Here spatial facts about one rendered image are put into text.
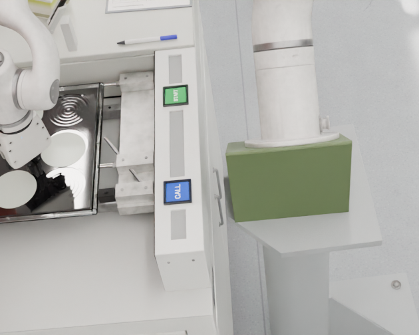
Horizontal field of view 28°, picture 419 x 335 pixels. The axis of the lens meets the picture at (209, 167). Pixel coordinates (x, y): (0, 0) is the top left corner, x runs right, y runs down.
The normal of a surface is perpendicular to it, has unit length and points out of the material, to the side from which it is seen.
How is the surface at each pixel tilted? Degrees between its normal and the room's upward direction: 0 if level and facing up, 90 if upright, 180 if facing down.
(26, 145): 90
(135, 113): 0
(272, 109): 54
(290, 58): 45
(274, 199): 90
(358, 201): 0
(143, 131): 0
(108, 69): 90
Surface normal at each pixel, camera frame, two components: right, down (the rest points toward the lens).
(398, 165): -0.11, -0.62
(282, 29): 0.00, 0.15
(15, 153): 0.62, 0.57
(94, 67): 0.04, 0.78
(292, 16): 0.29, 0.30
